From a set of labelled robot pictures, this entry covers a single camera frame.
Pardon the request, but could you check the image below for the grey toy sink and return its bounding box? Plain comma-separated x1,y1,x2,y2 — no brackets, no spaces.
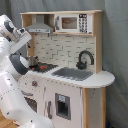
52,67,92,81

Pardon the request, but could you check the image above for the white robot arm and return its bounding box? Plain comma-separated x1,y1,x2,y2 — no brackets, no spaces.
0,15,54,128

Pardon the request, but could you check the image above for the white oven door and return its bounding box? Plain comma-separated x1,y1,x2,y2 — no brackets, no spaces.
22,88,44,115

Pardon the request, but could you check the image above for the black toy faucet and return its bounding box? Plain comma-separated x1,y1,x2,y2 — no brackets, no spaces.
76,50,94,70

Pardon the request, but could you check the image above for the grey range hood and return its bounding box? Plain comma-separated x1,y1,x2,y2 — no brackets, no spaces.
26,15,53,33

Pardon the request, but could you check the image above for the grey backdrop curtain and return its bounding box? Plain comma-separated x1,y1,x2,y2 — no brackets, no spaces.
0,0,128,128

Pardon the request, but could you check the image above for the toy microwave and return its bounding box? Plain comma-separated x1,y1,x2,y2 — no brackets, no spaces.
55,14,92,34

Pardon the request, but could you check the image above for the wooden toy kitchen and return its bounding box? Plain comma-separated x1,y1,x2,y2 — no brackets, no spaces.
19,10,115,128

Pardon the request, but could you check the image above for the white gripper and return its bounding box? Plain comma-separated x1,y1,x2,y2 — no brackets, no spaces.
10,31,31,54

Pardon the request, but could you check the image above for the right red stove knob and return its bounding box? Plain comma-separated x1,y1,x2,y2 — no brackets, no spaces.
32,81,38,87

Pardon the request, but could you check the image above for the white cabinet door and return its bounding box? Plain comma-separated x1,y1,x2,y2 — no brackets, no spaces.
45,81,82,128

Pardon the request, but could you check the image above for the small silver toy pot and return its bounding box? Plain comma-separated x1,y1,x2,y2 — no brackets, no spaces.
26,56,39,66

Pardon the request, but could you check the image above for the black toy stovetop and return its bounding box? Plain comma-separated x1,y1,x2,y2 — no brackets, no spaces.
29,62,56,73

